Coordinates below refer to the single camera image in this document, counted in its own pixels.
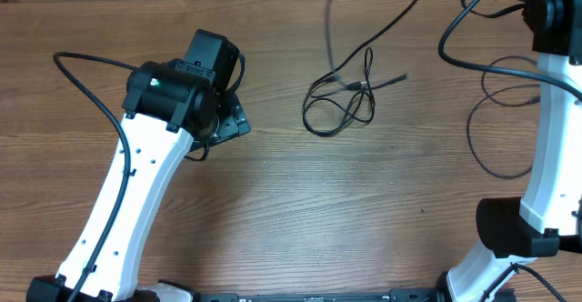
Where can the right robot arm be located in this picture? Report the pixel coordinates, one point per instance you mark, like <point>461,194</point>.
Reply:
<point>515,231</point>

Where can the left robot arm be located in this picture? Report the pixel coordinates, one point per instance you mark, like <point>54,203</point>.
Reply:
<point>171,109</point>

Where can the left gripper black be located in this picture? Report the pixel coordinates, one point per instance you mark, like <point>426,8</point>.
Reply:
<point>234,121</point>

